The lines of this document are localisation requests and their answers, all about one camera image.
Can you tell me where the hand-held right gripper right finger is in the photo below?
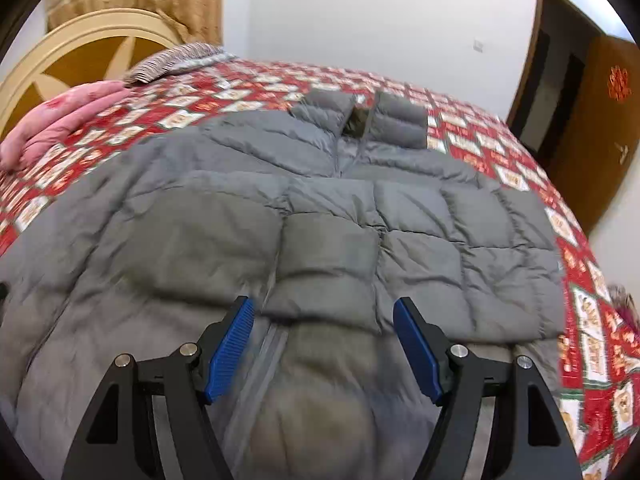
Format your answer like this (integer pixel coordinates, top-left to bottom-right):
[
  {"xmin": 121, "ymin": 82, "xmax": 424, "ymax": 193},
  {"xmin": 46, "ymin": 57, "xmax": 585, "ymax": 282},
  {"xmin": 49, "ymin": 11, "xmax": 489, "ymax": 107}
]
[{"xmin": 393, "ymin": 297, "xmax": 583, "ymax": 480}]

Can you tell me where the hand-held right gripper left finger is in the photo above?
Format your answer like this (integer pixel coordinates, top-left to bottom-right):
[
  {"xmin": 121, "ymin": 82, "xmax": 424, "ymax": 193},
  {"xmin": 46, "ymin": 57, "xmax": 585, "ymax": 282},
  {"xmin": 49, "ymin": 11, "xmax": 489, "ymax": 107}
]
[{"xmin": 60, "ymin": 296, "xmax": 256, "ymax": 480}]

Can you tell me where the grey puffer jacket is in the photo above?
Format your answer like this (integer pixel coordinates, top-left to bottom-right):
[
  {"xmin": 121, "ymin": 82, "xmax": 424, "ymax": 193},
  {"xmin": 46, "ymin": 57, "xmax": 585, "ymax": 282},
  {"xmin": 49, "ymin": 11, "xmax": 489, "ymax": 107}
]
[{"xmin": 0, "ymin": 89, "xmax": 568, "ymax": 480}]

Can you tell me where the red printed bedspread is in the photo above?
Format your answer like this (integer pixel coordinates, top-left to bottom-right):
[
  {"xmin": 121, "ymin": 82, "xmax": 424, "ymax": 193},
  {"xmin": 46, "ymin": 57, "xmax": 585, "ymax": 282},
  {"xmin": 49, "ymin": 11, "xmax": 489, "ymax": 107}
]
[{"xmin": 0, "ymin": 52, "xmax": 640, "ymax": 480}]

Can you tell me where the brown wooden door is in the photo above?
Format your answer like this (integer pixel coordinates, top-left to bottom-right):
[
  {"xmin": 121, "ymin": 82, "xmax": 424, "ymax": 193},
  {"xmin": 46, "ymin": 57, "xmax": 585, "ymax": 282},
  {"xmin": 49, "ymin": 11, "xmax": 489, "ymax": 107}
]
[{"xmin": 547, "ymin": 35, "xmax": 640, "ymax": 233}]

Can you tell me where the pink blanket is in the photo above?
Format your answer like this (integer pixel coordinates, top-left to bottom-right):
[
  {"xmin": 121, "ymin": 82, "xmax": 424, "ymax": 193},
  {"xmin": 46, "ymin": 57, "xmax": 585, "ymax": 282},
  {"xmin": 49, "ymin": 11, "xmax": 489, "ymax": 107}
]
[{"xmin": 0, "ymin": 80, "xmax": 133, "ymax": 171}]

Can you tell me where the striped pillow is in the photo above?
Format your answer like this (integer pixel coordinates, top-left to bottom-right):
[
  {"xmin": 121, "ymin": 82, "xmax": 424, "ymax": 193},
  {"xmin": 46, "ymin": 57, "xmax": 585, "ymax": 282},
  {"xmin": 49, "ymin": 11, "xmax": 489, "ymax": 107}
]
[{"xmin": 122, "ymin": 42, "xmax": 236, "ymax": 86}]

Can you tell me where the cream and brown headboard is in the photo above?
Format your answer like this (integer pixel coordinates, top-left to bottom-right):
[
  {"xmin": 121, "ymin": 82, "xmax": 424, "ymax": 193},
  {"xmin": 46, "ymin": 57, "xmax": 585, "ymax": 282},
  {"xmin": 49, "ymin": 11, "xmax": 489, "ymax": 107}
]
[{"xmin": 0, "ymin": 7, "xmax": 183, "ymax": 136}]

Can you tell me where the red door ornament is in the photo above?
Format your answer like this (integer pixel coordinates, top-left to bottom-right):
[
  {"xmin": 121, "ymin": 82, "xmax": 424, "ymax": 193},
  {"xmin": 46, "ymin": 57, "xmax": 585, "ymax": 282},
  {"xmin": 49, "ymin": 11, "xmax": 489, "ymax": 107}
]
[{"xmin": 606, "ymin": 66, "xmax": 632, "ymax": 103}]

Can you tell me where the brown door frame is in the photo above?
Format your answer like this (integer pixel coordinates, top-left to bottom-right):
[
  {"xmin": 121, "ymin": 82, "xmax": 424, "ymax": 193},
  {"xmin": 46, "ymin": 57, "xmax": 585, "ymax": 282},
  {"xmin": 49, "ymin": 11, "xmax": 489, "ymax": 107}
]
[{"xmin": 505, "ymin": 0, "xmax": 616, "ymax": 161}]

